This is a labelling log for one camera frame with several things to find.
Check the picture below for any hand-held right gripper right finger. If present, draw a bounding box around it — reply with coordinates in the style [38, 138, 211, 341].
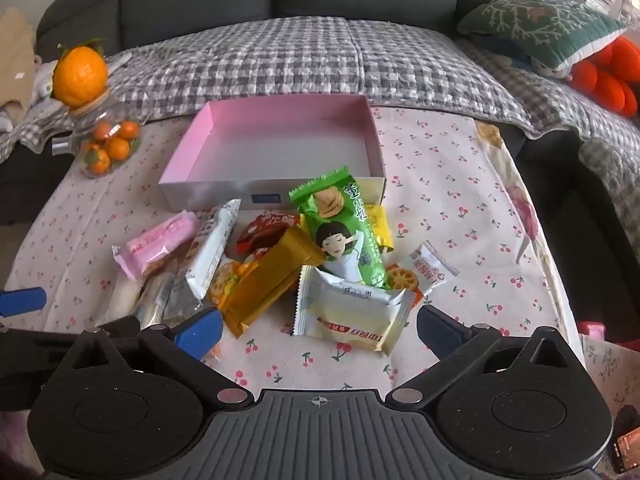
[385, 305, 581, 406]

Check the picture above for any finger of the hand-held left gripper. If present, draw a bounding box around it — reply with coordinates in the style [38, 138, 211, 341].
[0, 316, 142, 354]
[0, 287, 47, 318]

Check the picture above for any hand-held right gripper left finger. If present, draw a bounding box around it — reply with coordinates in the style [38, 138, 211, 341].
[60, 308, 253, 406]

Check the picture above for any silver snack packet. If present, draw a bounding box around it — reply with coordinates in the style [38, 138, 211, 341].
[160, 272, 206, 323]

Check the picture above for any orange lotus-print snack packet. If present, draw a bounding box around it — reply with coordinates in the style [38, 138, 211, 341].
[207, 259, 251, 311]
[385, 262, 426, 301]

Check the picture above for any small white sachet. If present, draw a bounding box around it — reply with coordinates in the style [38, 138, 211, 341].
[407, 241, 461, 297]

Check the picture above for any gold wafer packet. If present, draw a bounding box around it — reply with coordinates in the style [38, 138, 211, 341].
[223, 225, 326, 338]

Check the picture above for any white cookie packet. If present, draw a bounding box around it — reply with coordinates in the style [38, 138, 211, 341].
[185, 199, 242, 302]

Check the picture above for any cream packet with red label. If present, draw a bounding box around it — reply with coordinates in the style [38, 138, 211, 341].
[292, 264, 417, 357]

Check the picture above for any pink cake packet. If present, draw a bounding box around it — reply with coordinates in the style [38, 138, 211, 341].
[111, 211, 198, 286]

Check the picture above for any red snack packet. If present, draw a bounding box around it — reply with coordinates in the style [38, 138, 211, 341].
[235, 211, 301, 263]

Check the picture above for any yellow snack packet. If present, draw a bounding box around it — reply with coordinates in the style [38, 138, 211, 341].
[362, 204, 396, 256]

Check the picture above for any green snack packet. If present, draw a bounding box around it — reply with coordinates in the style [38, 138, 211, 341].
[289, 165, 392, 291]

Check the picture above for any pink cardboard box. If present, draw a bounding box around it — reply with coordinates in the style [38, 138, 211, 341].
[158, 94, 387, 213]

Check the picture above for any pink plastic item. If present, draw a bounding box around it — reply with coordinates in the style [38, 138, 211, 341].
[580, 322, 606, 346]

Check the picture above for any cherry print tablecloth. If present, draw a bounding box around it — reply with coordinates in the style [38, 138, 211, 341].
[0, 105, 588, 391]

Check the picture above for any pile of small tangerines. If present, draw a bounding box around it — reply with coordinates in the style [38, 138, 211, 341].
[82, 120, 141, 177]

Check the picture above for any glass teapot with wooden lid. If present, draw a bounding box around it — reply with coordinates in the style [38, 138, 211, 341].
[50, 87, 146, 181]

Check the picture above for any white ornament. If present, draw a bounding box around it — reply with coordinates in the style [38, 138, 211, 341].
[30, 60, 57, 107]

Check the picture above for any large orange with leaves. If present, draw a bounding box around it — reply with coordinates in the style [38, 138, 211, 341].
[52, 37, 110, 109]

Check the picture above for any beige paper bag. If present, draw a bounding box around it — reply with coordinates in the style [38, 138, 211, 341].
[0, 10, 38, 111]

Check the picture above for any grey checkered quilt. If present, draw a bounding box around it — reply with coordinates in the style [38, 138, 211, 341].
[0, 16, 640, 221]

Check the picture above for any orange plush toy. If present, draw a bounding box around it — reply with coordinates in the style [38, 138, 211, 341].
[570, 36, 640, 118]

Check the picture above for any green cushion with branch pattern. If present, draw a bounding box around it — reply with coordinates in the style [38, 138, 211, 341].
[457, 0, 628, 72]

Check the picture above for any white bookshelf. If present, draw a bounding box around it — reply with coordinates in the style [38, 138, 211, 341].
[607, 0, 640, 26]

